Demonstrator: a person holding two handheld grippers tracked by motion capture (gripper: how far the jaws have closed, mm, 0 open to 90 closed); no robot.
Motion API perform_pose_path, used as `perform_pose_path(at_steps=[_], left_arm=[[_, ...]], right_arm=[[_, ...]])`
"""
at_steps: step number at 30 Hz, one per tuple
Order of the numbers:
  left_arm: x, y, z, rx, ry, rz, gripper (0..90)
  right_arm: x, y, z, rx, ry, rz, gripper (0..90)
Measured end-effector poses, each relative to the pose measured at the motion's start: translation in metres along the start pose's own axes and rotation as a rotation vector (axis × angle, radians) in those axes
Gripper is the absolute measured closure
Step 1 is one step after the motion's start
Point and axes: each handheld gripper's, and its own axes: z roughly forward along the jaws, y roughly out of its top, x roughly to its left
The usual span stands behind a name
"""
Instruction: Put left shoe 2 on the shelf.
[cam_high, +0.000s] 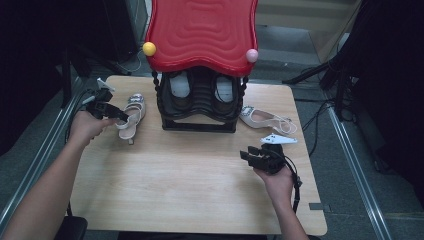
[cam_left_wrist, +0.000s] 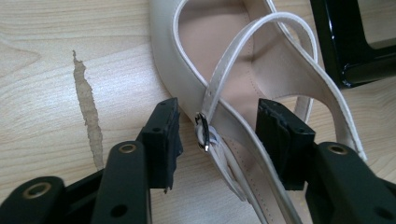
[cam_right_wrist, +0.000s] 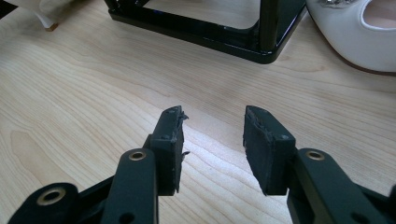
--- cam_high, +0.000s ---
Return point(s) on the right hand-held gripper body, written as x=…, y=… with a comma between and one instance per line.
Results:
x=270, y=160

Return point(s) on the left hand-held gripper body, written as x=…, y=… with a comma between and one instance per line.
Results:
x=98, y=103

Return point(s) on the white slingback heeled shoe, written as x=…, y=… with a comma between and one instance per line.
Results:
x=263, y=118
x=133, y=118

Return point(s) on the black leather shoe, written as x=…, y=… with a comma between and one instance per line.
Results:
x=180, y=86
x=224, y=89

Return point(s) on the red and black shoe rack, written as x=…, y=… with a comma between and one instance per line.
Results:
x=200, y=33

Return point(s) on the person's right hand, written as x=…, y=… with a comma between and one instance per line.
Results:
x=278, y=185

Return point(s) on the person's left hand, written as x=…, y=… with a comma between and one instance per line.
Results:
x=88, y=128

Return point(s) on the dark metal stand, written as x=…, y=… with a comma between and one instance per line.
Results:
x=66, y=80

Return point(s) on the grey tape strip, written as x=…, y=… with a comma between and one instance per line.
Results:
x=319, y=206

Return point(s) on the black tripod stand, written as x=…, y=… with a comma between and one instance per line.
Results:
x=340, y=83

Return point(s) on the black curtain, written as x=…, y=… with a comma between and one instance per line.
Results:
x=393, y=83

